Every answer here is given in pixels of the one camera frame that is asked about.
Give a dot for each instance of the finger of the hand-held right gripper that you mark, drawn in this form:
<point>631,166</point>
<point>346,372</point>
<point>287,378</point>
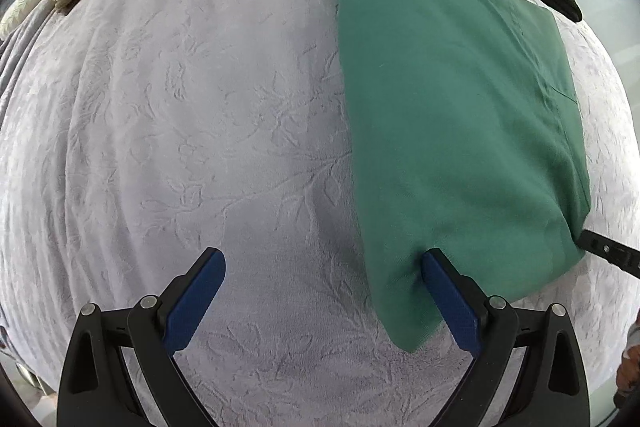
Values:
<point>607,250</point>

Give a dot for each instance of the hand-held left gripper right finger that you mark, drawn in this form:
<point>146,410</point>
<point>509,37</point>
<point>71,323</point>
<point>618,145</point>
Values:
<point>452,302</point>

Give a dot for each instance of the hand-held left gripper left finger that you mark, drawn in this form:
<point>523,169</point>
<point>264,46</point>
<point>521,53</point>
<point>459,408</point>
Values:
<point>197,302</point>

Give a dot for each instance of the green collared shirt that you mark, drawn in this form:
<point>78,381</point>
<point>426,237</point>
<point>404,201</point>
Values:
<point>450,107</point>

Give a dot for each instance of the person's right hand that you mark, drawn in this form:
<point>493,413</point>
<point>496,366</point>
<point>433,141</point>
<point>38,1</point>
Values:
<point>629,372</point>

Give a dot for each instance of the lavender embossed blanket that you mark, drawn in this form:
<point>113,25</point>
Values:
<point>200,107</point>

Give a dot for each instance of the cream cloth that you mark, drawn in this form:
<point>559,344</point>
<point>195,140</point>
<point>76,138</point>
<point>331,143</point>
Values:
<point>22,14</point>

